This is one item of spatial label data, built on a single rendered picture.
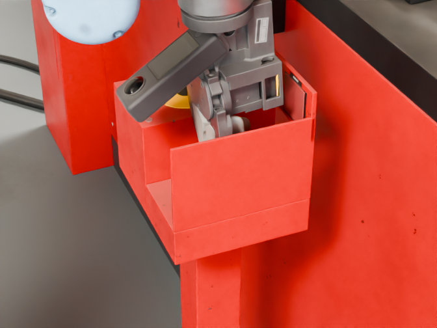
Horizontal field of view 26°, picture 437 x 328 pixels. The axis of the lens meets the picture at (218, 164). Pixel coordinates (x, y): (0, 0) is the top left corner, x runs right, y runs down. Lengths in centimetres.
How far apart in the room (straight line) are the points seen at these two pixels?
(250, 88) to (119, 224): 121
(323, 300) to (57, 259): 88
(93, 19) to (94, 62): 144
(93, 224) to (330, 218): 101
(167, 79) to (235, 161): 12
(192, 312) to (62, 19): 57
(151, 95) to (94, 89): 128
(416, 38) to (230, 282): 38
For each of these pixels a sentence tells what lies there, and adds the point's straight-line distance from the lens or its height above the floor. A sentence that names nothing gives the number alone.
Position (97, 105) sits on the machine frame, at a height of 18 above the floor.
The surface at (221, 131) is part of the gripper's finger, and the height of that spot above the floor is 82.
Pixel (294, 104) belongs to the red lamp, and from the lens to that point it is 101.
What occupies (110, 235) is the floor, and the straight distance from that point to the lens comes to 211.
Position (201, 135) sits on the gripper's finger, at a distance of 102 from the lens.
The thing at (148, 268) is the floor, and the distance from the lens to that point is 202.
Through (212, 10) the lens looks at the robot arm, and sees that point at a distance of 89.
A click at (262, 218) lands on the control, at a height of 69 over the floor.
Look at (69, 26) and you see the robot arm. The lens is 73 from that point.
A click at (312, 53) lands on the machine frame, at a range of 117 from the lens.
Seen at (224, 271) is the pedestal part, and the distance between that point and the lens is 116.
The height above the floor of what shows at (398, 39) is 88.
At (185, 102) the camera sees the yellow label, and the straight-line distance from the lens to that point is 106.
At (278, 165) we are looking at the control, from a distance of 100.
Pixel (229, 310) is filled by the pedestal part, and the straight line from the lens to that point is 121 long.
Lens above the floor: 133
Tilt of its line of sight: 35 degrees down
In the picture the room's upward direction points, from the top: straight up
